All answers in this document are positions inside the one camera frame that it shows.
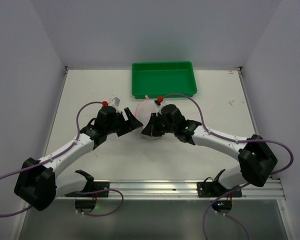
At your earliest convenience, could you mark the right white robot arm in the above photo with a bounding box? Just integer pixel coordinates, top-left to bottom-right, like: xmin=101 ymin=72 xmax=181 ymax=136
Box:
xmin=141 ymin=104 xmax=278 ymax=198

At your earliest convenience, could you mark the green plastic tray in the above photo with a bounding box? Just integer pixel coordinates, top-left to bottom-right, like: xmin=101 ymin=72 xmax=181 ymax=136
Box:
xmin=131 ymin=61 xmax=198 ymax=99

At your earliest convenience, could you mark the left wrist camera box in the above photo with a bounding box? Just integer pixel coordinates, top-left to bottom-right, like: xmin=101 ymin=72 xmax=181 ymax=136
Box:
xmin=108 ymin=97 xmax=121 ymax=112

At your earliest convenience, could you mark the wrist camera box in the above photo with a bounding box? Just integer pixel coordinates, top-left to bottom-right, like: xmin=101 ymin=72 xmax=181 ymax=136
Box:
xmin=108 ymin=97 xmax=121 ymax=112
xmin=154 ymin=96 xmax=167 ymax=114

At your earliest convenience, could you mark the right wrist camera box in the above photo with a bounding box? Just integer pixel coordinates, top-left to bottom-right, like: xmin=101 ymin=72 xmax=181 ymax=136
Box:
xmin=154 ymin=96 xmax=167 ymax=114

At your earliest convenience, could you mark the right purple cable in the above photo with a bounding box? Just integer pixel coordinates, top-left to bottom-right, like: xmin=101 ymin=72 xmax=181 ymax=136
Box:
xmin=162 ymin=93 xmax=295 ymax=240

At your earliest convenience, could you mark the purple cable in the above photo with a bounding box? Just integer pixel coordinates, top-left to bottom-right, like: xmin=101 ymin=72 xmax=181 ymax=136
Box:
xmin=162 ymin=93 xmax=295 ymax=240
xmin=0 ymin=100 xmax=125 ymax=218

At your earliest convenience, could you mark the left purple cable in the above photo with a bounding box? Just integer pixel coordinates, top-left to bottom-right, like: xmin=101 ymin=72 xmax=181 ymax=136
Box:
xmin=0 ymin=100 xmax=125 ymax=218

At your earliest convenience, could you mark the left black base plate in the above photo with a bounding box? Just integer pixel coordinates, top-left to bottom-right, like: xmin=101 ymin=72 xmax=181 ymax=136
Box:
xmin=65 ymin=181 xmax=110 ymax=198

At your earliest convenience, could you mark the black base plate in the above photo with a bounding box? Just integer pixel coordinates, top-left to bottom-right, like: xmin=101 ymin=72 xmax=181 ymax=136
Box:
xmin=196 ymin=176 xmax=230 ymax=198
xmin=65 ymin=181 xmax=110 ymax=198

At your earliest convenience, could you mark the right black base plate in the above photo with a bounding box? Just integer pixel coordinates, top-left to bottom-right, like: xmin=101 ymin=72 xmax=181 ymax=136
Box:
xmin=196 ymin=176 xmax=230 ymax=198

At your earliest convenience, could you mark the aluminium mounting rail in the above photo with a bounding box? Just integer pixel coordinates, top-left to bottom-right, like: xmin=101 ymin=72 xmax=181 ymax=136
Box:
xmin=22 ymin=178 xmax=287 ymax=201

